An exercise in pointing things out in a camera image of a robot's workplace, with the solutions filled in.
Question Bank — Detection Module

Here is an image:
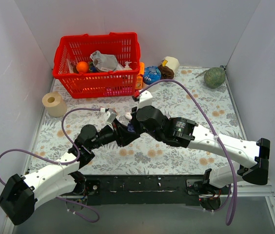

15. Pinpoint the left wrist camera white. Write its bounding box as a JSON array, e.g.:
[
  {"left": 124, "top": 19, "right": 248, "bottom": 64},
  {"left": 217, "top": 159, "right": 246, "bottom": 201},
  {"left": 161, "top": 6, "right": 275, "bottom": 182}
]
[{"left": 100, "top": 107, "right": 117, "bottom": 128}]

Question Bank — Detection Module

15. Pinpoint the red plastic shopping basket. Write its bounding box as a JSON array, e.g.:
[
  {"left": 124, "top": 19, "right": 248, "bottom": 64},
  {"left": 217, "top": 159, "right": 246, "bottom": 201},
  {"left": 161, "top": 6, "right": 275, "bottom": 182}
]
[{"left": 53, "top": 32, "right": 140, "bottom": 98}]

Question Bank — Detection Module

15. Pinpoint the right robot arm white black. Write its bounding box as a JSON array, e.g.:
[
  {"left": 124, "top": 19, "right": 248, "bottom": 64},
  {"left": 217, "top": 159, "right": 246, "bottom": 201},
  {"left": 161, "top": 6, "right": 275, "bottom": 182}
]
[{"left": 131, "top": 106, "right": 271, "bottom": 194}]

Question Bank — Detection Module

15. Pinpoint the white pump bottle in basket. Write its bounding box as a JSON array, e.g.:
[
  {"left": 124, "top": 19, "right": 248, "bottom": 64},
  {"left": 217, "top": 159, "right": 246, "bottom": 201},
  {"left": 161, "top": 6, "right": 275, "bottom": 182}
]
[{"left": 123, "top": 61, "right": 132, "bottom": 71}]

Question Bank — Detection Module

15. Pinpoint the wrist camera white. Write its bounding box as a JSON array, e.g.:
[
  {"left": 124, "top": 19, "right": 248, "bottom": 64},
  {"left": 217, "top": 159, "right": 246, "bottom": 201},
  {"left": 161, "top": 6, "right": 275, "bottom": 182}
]
[
  {"left": 133, "top": 91, "right": 153, "bottom": 109},
  {"left": 100, "top": 107, "right": 117, "bottom": 128}
]

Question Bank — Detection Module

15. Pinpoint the orange purple carton box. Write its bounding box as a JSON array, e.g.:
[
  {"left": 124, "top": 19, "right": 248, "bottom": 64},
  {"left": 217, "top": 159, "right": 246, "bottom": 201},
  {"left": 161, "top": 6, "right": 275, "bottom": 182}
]
[{"left": 135, "top": 62, "right": 145, "bottom": 90}]

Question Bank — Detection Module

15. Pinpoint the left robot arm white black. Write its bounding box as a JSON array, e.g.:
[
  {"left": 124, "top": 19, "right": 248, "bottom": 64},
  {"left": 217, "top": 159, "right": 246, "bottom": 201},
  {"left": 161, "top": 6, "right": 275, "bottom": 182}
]
[{"left": 0, "top": 119, "right": 144, "bottom": 225}]

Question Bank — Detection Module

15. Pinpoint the floral patterned table mat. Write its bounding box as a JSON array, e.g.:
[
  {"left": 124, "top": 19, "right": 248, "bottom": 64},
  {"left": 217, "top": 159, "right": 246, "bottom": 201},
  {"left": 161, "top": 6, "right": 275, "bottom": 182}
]
[{"left": 28, "top": 67, "right": 244, "bottom": 175}]

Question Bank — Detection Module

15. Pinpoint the grey crumpled bag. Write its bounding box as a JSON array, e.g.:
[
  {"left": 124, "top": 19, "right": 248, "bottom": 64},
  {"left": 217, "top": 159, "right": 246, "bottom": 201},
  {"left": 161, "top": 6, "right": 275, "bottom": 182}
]
[{"left": 90, "top": 50, "right": 124, "bottom": 72}]

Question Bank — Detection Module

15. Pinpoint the lavender earbud charging case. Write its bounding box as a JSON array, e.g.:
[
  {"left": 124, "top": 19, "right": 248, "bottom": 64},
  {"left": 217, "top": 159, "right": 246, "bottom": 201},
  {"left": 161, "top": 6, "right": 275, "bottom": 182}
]
[{"left": 127, "top": 123, "right": 135, "bottom": 133}]

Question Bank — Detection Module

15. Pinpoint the white blue lidded tub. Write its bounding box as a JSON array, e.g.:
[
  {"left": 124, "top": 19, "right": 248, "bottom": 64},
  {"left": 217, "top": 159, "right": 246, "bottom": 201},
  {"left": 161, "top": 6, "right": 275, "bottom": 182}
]
[{"left": 142, "top": 66, "right": 161, "bottom": 89}]

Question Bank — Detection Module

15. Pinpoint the green melon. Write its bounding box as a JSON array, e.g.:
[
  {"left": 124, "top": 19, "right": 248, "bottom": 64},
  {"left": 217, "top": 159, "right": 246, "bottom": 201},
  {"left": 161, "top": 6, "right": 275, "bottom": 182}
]
[{"left": 204, "top": 67, "right": 226, "bottom": 89}]

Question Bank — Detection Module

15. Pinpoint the orange fruit in basket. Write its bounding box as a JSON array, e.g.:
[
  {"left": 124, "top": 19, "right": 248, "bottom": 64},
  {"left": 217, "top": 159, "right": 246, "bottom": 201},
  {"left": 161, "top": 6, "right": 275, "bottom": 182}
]
[{"left": 76, "top": 61, "right": 89, "bottom": 73}]

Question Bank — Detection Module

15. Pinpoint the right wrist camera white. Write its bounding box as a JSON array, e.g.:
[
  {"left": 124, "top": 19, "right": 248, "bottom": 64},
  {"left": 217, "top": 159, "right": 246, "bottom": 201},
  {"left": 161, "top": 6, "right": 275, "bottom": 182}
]
[{"left": 133, "top": 91, "right": 153, "bottom": 109}]

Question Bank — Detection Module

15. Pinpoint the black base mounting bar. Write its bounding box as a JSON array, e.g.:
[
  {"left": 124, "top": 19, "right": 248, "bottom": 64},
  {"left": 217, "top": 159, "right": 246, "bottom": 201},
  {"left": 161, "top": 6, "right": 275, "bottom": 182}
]
[{"left": 67, "top": 175, "right": 228, "bottom": 209}]

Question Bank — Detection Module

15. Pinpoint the beige paper roll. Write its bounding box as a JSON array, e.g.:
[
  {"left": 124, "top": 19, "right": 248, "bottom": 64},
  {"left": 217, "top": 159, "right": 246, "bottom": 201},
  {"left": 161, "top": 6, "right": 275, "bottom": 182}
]
[{"left": 42, "top": 91, "right": 67, "bottom": 117}]

